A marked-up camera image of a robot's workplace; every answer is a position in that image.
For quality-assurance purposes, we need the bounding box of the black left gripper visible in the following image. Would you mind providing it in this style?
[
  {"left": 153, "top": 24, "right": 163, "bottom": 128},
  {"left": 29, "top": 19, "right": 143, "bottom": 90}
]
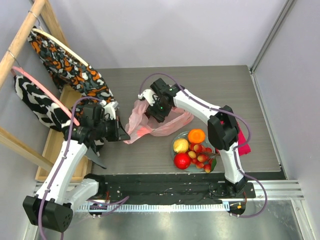
[{"left": 94, "top": 115, "right": 130, "bottom": 142}]

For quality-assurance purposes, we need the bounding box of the pink plastic bag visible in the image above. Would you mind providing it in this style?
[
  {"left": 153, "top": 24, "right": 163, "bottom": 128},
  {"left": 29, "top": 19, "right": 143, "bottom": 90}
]
[{"left": 124, "top": 100, "right": 194, "bottom": 145}]

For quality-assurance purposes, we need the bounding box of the fake yellow pear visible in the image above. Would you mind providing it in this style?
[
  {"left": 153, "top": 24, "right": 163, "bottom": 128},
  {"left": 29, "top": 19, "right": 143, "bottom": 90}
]
[{"left": 173, "top": 138, "right": 189, "bottom": 154}]

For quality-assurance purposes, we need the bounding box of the fake orange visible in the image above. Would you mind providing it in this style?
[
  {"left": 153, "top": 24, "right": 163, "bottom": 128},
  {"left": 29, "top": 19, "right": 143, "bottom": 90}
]
[{"left": 187, "top": 128, "right": 206, "bottom": 144}]

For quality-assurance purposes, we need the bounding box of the fake red apple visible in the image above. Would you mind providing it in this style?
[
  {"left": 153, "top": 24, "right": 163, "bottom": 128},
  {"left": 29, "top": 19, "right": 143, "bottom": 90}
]
[{"left": 173, "top": 153, "right": 191, "bottom": 170}]

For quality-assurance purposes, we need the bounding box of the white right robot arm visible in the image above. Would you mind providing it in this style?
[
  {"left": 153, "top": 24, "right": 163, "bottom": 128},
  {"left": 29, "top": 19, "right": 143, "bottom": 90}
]
[{"left": 138, "top": 78, "right": 246, "bottom": 198}]

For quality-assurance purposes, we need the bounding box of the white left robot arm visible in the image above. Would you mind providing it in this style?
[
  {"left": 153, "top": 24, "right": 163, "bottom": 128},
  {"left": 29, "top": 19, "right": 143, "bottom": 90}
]
[{"left": 22, "top": 101, "right": 130, "bottom": 233}]

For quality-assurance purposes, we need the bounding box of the light green plate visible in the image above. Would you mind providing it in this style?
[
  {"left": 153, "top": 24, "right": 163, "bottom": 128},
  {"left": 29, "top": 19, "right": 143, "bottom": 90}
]
[{"left": 170, "top": 131, "right": 219, "bottom": 173}]

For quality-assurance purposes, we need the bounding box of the zebra pattern cloth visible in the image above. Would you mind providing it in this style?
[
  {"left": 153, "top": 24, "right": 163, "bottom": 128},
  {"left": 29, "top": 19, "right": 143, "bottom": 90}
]
[{"left": 12, "top": 74, "right": 107, "bottom": 170}]

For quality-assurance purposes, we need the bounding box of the white clothes hanger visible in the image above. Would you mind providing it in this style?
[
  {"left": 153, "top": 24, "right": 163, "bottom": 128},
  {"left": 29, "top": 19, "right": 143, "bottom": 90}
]
[{"left": 31, "top": 27, "right": 91, "bottom": 68}]

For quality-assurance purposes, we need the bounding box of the orange camouflage pattern cloth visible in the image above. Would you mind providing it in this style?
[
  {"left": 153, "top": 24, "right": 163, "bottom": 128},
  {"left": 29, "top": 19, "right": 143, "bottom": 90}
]
[{"left": 27, "top": 27, "right": 116, "bottom": 103}]

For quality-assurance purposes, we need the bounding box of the red folded cloth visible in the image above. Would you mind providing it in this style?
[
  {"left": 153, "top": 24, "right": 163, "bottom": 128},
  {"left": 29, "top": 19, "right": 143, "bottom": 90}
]
[{"left": 238, "top": 124, "right": 251, "bottom": 157}]

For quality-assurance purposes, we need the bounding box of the pink clothes hanger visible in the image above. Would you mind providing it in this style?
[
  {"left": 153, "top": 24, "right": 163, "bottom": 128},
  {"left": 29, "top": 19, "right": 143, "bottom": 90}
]
[{"left": 10, "top": 65, "right": 80, "bottom": 127}]

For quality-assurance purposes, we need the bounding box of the wooden clothes rack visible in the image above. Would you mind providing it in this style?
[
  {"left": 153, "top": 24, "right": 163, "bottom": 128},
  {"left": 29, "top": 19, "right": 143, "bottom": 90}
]
[{"left": 0, "top": 0, "right": 91, "bottom": 183}]

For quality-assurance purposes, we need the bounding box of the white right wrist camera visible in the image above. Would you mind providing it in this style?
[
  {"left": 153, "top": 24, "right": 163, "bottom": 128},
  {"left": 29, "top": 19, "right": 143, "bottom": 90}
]
[{"left": 138, "top": 89, "right": 159, "bottom": 106}]

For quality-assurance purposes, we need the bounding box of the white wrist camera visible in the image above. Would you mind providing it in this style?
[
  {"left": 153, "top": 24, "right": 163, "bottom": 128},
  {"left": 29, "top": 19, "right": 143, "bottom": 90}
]
[
  {"left": 99, "top": 100, "right": 119, "bottom": 120},
  {"left": 138, "top": 89, "right": 159, "bottom": 106}
]

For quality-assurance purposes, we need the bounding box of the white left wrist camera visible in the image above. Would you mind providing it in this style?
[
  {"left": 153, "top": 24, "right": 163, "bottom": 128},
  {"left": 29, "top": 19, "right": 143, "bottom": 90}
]
[{"left": 99, "top": 100, "right": 119, "bottom": 120}]

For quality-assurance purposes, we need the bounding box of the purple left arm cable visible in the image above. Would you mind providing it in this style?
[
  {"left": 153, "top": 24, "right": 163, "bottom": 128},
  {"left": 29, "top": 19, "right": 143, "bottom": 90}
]
[{"left": 38, "top": 96, "right": 130, "bottom": 240}]

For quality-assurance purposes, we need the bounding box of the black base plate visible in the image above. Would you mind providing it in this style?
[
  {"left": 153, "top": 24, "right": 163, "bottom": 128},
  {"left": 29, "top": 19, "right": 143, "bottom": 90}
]
[{"left": 91, "top": 172, "right": 256, "bottom": 205}]

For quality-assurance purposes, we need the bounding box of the aluminium frame rail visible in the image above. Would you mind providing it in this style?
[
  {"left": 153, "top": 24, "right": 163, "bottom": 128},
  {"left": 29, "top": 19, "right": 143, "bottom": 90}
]
[{"left": 31, "top": 180, "right": 306, "bottom": 213}]

